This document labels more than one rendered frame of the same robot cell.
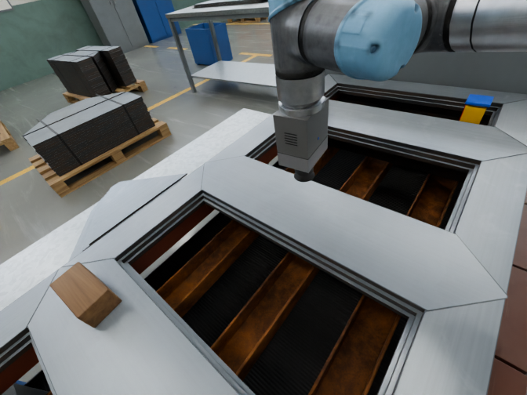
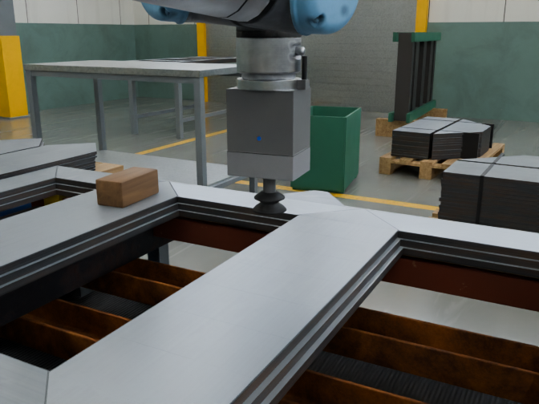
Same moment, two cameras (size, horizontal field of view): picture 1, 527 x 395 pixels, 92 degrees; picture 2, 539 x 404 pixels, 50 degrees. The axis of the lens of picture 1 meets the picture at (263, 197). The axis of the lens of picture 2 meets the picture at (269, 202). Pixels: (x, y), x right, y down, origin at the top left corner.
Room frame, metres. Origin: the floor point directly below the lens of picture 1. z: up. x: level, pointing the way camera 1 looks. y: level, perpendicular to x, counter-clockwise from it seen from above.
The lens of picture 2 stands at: (0.17, -0.75, 1.16)
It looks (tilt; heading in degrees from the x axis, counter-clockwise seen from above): 16 degrees down; 70
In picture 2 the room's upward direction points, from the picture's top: straight up
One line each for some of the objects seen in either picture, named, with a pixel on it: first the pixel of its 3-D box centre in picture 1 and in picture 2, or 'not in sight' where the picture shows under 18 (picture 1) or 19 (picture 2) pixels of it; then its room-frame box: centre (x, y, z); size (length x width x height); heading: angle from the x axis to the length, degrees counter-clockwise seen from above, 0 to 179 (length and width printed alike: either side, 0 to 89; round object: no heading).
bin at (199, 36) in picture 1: (209, 45); not in sight; (5.23, 0.38, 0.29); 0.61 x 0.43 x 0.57; 41
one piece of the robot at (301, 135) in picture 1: (297, 128); (274, 124); (0.41, -0.09, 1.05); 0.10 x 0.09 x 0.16; 48
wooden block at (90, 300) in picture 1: (85, 292); (128, 186); (0.28, 0.37, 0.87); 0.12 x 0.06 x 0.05; 48
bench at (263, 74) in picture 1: (240, 48); not in sight; (3.57, -0.09, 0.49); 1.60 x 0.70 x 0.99; 46
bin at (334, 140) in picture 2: not in sight; (323, 147); (2.10, 3.39, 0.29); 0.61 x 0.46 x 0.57; 52
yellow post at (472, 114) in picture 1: (465, 132); not in sight; (0.66, -0.69, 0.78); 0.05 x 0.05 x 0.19; 43
